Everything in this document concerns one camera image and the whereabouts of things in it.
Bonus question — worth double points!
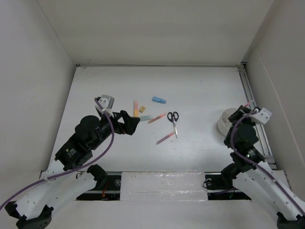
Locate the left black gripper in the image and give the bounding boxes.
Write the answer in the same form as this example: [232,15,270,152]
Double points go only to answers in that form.
[91,108,140,149]

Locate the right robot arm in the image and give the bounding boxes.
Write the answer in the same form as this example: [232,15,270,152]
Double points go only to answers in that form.
[220,106,305,229]

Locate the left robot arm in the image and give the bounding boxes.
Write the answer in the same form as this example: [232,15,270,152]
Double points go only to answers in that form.
[1,110,140,229]

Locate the green highlighter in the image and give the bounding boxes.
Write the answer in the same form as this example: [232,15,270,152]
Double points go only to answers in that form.
[139,115,153,122]

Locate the white round divided container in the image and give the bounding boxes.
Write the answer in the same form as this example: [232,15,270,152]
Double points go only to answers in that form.
[217,108,237,137]

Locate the small yellow sharpener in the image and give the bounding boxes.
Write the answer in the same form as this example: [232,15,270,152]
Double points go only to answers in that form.
[139,106,145,113]

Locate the orange pink highlighter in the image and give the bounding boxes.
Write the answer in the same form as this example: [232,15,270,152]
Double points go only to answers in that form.
[133,100,139,117]

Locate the orange pen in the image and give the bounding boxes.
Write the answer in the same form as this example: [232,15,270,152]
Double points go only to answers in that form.
[148,113,167,124]

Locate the blue capped marker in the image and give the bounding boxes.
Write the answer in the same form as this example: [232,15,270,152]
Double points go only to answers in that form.
[152,96,166,104]

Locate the purple pink pen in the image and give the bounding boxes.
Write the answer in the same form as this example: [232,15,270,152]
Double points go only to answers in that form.
[156,132,175,145]

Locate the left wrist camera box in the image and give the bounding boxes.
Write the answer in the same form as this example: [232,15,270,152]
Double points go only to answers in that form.
[94,94,115,117]

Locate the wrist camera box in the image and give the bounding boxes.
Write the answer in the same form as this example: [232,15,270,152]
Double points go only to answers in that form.
[94,94,115,117]
[250,107,273,125]

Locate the metal rail right side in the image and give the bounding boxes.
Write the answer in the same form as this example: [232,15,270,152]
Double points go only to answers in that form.
[236,62,278,170]

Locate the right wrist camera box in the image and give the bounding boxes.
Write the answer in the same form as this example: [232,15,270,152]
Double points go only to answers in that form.
[250,107,273,125]

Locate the black handled scissors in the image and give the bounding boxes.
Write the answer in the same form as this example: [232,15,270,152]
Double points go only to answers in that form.
[167,111,179,138]

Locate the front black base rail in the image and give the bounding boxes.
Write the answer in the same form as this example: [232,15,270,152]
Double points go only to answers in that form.
[76,173,249,201]

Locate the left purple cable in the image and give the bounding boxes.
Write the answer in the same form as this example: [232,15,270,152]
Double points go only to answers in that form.
[0,97,115,212]

